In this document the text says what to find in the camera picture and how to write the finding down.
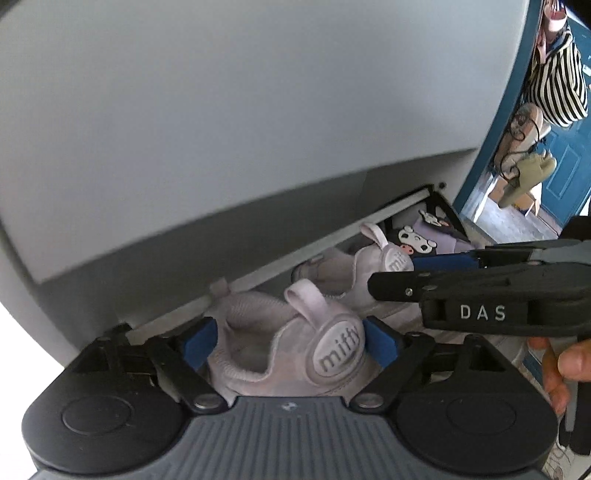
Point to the blue door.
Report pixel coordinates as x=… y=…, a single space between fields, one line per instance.
x=567 y=190

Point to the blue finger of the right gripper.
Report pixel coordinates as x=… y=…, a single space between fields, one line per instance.
x=448 y=262

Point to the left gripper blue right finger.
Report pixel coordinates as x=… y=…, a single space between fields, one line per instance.
x=400 y=357

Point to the lilac kids sneaker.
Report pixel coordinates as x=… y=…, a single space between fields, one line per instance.
x=344 y=277
x=304 y=345

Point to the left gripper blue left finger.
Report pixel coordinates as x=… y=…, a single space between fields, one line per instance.
x=180 y=356

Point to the white shoe cabinet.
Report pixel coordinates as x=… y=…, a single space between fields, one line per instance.
x=149 y=148

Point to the striped black white bag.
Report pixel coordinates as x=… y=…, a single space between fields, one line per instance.
x=558 y=86

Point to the lilac slide slipper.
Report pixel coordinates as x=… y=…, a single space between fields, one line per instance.
x=430 y=235

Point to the operator right hand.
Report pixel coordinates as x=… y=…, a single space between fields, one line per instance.
x=573 y=364

